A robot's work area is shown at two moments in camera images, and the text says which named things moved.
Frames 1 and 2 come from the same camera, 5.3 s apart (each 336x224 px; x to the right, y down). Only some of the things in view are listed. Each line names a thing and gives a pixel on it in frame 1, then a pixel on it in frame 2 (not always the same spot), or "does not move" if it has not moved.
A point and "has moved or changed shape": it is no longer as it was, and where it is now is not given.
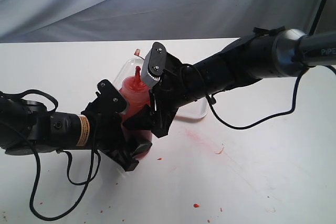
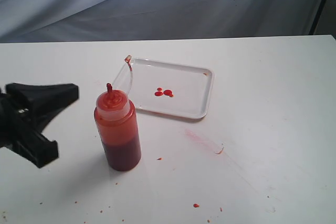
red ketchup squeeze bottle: [136, 92] has moved or changed shape
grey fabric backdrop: [38, 7] does not move
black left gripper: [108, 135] → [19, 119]
